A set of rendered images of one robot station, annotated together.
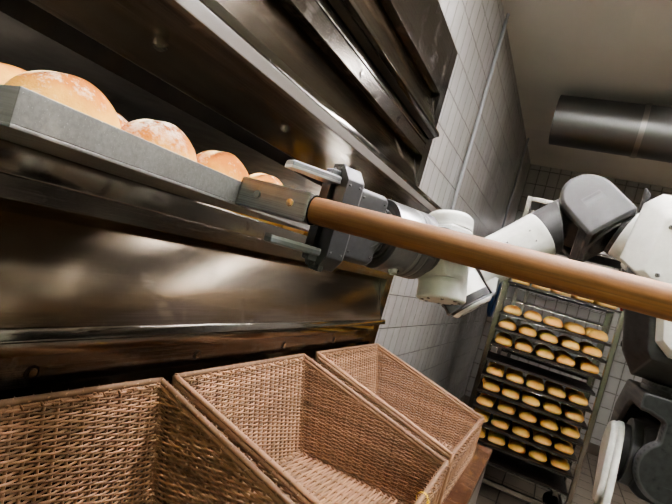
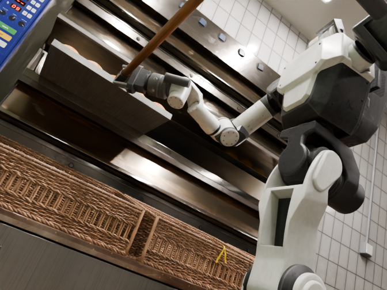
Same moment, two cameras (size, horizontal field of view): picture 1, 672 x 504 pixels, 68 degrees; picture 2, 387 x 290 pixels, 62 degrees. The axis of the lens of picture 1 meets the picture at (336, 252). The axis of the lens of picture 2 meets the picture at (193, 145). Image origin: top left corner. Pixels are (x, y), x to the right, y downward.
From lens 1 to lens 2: 111 cm
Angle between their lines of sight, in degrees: 47
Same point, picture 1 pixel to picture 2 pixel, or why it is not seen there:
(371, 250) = (143, 83)
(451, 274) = (173, 89)
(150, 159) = (82, 60)
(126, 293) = (108, 153)
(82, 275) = (94, 141)
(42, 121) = (57, 45)
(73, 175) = (95, 110)
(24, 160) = (82, 102)
